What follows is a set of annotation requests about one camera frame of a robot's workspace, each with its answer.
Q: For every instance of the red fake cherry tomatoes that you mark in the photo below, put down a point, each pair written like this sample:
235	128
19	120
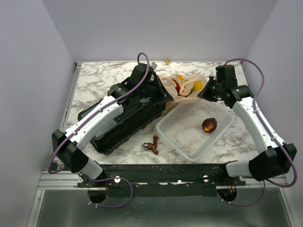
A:
177	87

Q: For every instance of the yellow orange fake fruit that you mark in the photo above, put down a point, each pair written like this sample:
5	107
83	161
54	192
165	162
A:
197	86

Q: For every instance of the black plastic toolbox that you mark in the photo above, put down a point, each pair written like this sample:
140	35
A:
138	113

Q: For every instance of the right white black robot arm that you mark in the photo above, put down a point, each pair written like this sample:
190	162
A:
274	154

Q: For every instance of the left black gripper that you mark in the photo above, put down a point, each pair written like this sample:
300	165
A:
162	94

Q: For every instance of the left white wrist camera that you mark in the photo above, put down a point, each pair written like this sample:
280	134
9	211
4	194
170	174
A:
154	65

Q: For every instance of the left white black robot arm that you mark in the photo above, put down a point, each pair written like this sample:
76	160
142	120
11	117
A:
68	146

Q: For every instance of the clear plastic basket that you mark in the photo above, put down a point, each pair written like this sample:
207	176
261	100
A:
182	127

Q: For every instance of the dark red fake plum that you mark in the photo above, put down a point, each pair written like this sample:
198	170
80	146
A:
209	125

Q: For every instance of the aluminium mounting rail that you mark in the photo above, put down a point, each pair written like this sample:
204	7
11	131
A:
68	181

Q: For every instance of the orange plastic bag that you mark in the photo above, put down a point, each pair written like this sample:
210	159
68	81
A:
186	96

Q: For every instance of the brown metal faucet tap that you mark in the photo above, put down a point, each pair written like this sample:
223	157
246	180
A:
152	146

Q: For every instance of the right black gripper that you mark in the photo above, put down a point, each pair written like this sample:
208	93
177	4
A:
205	93

